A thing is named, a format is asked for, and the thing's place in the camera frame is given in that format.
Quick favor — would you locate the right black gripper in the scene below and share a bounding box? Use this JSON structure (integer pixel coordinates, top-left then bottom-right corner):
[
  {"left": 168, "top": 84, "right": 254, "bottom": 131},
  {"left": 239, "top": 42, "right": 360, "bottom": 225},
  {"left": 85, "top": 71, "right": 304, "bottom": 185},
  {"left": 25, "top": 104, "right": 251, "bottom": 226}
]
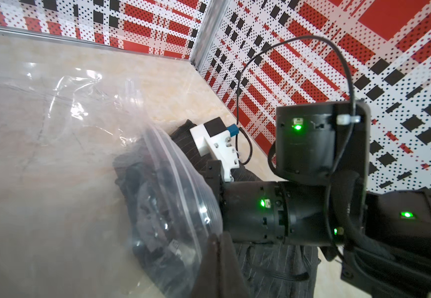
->
[{"left": 204, "top": 160, "right": 286, "bottom": 244}]

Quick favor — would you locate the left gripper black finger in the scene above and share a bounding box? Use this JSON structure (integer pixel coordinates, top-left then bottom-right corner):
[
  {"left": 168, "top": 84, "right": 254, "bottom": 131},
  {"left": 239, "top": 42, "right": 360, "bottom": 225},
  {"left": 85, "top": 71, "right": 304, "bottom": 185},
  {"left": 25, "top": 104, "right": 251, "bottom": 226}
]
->
[{"left": 191, "top": 232, "right": 250, "bottom": 298}]

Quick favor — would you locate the clear plastic vacuum bag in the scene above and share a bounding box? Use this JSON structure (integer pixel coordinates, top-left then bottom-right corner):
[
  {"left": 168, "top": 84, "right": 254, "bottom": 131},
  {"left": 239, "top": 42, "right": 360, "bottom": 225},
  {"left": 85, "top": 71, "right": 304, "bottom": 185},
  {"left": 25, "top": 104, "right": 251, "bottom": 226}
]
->
[{"left": 0, "top": 65, "right": 222, "bottom": 298}]

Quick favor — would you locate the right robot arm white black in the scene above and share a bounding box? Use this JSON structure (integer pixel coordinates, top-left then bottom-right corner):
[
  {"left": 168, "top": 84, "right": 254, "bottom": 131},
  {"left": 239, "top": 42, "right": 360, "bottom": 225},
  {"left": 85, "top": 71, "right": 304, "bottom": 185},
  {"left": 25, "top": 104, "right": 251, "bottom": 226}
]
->
[{"left": 205, "top": 102, "right": 431, "bottom": 298}]

